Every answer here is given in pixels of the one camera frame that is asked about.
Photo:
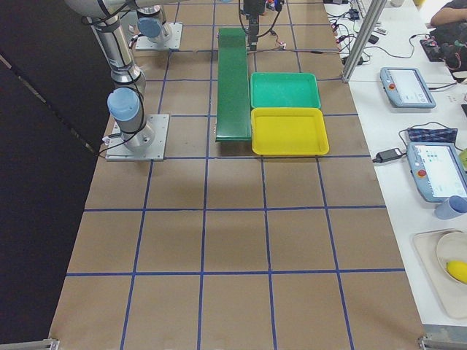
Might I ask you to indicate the aluminium frame post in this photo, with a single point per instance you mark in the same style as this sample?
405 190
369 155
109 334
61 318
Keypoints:
374 11

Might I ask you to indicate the beige bowl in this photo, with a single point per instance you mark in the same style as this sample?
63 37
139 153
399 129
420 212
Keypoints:
451 246

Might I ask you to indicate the yellow toy banana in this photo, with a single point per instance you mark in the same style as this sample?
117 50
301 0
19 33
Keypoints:
457 270

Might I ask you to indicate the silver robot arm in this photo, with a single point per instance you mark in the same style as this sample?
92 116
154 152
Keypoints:
156 12
126 101

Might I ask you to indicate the teach pendant tablet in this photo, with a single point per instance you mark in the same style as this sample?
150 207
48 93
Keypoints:
437 170
405 88

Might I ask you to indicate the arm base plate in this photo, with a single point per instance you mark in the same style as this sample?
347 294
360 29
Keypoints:
148 144
155 36

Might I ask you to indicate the upper teach pendant tablet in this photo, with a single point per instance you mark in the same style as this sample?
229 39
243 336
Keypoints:
405 88

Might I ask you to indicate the lower teach pendant tablet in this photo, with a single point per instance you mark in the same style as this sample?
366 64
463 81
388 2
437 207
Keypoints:
437 170

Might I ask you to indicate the blue plaid cloth pouch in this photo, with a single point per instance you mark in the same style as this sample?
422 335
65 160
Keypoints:
442 135

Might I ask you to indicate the black power adapter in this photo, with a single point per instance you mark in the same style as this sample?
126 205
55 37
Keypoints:
388 155

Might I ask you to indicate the green plastic tray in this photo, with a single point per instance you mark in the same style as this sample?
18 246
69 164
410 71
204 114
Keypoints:
284 89

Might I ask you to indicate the green conveyor belt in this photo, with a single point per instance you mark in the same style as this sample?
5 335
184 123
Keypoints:
233 96

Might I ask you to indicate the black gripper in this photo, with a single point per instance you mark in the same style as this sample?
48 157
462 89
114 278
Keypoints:
254 8

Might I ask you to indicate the yellow plastic tray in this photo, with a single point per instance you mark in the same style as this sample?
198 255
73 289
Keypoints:
290 131

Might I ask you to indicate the person in dark clothes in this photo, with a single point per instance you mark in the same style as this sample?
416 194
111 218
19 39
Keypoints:
449 22

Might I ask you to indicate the blue plastic cup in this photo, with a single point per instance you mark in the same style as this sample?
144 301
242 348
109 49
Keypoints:
451 208

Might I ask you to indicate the beige serving tray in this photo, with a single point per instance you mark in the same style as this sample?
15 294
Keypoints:
450 293

